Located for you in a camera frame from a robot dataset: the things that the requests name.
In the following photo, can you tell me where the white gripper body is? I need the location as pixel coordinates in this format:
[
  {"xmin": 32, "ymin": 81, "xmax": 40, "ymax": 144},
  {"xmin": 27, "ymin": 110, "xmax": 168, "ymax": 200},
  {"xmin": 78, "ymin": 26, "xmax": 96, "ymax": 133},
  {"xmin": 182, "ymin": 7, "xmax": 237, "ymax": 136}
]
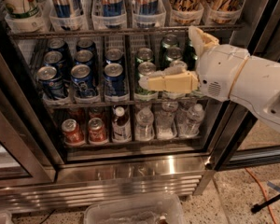
[{"xmin": 196, "ymin": 44, "xmax": 249, "ymax": 102}]

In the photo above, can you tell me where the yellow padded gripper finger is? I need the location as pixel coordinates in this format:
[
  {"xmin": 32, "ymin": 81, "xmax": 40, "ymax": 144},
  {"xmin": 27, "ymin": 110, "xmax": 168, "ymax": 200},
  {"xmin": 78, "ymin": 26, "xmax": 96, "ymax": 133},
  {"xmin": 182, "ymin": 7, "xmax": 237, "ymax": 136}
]
[
  {"xmin": 138, "ymin": 71, "xmax": 199, "ymax": 93},
  {"xmin": 189, "ymin": 26, "xmax": 219, "ymax": 55}
]

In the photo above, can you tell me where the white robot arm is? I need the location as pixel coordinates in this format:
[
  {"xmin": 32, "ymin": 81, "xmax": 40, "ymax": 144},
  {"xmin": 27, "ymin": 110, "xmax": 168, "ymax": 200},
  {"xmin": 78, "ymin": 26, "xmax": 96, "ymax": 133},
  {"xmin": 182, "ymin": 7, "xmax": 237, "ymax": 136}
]
[{"xmin": 138, "ymin": 26, "xmax": 280, "ymax": 133}]

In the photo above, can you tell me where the green can front middle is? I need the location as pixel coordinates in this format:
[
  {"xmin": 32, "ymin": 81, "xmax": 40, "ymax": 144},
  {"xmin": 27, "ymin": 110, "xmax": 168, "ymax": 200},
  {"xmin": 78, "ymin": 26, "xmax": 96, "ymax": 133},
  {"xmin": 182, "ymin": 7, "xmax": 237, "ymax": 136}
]
[{"xmin": 164, "ymin": 61, "xmax": 188, "ymax": 93}]

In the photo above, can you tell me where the green can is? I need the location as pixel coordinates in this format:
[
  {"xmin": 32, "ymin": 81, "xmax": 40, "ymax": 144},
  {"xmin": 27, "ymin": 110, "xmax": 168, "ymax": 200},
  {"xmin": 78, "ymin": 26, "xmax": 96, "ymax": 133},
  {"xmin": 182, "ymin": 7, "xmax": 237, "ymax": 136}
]
[
  {"xmin": 135, "ymin": 62, "xmax": 156, "ymax": 95},
  {"xmin": 164, "ymin": 61, "xmax": 188, "ymax": 93}
]

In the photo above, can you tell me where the green can front left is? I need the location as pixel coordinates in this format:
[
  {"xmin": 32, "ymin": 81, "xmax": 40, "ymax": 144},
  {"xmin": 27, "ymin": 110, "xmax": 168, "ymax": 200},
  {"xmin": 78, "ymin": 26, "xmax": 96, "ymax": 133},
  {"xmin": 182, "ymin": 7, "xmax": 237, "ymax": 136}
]
[{"xmin": 135, "ymin": 62, "xmax": 156, "ymax": 95}]

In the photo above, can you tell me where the blue can front right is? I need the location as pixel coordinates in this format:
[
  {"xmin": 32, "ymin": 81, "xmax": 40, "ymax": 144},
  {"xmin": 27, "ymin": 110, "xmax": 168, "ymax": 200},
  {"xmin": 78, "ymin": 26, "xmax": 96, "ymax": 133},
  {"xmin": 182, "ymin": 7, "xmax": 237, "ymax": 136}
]
[{"xmin": 104, "ymin": 63, "xmax": 126, "ymax": 96}]

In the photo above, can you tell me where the blue can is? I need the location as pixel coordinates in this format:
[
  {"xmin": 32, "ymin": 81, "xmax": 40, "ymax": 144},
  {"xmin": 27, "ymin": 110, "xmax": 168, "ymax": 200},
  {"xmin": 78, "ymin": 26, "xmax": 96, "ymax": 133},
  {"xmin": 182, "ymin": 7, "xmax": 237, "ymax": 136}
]
[
  {"xmin": 104, "ymin": 63, "xmax": 126, "ymax": 96},
  {"xmin": 36, "ymin": 66, "xmax": 68, "ymax": 100},
  {"xmin": 71, "ymin": 64, "xmax": 97, "ymax": 98}
]

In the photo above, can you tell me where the open fridge door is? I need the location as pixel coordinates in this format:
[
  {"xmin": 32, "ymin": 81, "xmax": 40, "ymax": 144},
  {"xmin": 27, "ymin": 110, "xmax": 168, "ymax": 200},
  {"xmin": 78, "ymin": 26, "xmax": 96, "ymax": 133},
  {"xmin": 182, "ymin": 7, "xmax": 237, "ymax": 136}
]
[{"xmin": 211, "ymin": 0, "xmax": 280, "ymax": 171}]

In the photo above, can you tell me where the blue can front middle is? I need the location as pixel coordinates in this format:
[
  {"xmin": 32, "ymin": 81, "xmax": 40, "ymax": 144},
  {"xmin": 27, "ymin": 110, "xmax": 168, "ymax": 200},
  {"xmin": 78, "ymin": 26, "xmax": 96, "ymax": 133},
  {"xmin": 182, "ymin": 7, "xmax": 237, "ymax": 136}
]
[{"xmin": 71, "ymin": 64, "xmax": 97, "ymax": 98}]

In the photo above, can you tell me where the stainless steel fridge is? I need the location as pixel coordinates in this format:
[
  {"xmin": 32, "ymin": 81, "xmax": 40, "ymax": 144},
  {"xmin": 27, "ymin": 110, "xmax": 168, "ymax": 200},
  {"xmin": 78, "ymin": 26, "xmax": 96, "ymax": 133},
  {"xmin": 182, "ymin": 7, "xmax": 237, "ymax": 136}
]
[{"xmin": 0, "ymin": 0, "xmax": 280, "ymax": 215}]

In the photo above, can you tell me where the blue can front left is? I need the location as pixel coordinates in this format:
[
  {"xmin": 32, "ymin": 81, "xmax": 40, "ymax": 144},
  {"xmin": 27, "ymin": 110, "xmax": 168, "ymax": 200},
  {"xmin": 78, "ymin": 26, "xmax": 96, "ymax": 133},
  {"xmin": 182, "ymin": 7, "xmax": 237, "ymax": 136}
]
[{"xmin": 36, "ymin": 66, "xmax": 68, "ymax": 100}]

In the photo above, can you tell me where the white patterned tall can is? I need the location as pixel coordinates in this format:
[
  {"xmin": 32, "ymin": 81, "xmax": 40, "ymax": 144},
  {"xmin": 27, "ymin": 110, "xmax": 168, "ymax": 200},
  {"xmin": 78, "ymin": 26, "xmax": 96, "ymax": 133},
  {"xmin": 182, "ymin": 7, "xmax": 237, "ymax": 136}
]
[{"xmin": 2, "ymin": 0, "xmax": 40, "ymax": 19}]

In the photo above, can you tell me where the water bottle right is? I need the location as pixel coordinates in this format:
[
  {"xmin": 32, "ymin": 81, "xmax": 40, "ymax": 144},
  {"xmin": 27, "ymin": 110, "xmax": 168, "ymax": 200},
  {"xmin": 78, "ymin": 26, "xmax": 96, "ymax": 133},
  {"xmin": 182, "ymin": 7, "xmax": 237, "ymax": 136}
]
[{"xmin": 178, "ymin": 104, "xmax": 204, "ymax": 137}]

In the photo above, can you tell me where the water bottle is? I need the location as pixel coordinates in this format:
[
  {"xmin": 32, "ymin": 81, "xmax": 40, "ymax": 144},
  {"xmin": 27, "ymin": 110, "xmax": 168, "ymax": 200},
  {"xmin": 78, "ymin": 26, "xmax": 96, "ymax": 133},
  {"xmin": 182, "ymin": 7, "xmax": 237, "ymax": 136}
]
[
  {"xmin": 135, "ymin": 107, "xmax": 154, "ymax": 141},
  {"xmin": 178, "ymin": 104, "xmax": 204, "ymax": 137},
  {"xmin": 156, "ymin": 102, "xmax": 178, "ymax": 139}
]

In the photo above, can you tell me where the water bottle middle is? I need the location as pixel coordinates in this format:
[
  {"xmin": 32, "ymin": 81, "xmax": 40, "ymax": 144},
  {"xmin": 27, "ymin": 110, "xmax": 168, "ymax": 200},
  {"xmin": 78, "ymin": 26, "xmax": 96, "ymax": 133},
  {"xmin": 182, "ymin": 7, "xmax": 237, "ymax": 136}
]
[{"xmin": 156, "ymin": 102, "xmax": 178, "ymax": 139}]

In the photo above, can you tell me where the water bottle left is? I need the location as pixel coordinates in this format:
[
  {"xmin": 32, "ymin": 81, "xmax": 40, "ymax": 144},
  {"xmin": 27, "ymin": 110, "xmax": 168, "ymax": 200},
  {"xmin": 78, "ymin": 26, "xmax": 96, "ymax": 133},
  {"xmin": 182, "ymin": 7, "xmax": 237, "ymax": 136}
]
[{"xmin": 135, "ymin": 107, "xmax": 154, "ymax": 141}]

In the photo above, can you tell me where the brown drink bottle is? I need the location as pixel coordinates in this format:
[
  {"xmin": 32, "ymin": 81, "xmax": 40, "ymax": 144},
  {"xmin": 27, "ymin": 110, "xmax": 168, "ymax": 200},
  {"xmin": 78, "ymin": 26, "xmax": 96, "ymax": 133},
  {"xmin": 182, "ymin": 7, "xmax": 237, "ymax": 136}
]
[{"xmin": 112, "ymin": 106, "xmax": 132, "ymax": 142}]

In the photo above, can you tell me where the clear plastic bin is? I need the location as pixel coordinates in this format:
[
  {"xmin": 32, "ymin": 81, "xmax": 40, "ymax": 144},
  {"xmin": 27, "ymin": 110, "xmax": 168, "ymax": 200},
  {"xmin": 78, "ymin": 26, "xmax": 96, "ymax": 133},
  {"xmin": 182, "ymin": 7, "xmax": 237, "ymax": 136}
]
[{"xmin": 83, "ymin": 193, "xmax": 186, "ymax": 224}]

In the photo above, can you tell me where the black stand leg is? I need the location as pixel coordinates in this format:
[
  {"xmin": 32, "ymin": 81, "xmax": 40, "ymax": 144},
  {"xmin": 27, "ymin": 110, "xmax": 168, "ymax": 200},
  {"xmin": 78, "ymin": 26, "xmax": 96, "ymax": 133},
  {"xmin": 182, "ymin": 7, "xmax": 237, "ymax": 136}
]
[{"xmin": 251, "ymin": 194, "xmax": 280, "ymax": 214}]

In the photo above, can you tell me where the orange cable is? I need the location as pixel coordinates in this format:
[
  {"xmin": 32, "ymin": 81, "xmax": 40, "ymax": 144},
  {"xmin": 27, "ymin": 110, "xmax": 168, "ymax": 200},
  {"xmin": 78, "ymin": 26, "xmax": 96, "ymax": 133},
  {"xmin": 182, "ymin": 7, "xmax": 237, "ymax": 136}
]
[{"xmin": 245, "ymin": 167, "xmax": 278, "ymax": 224}]

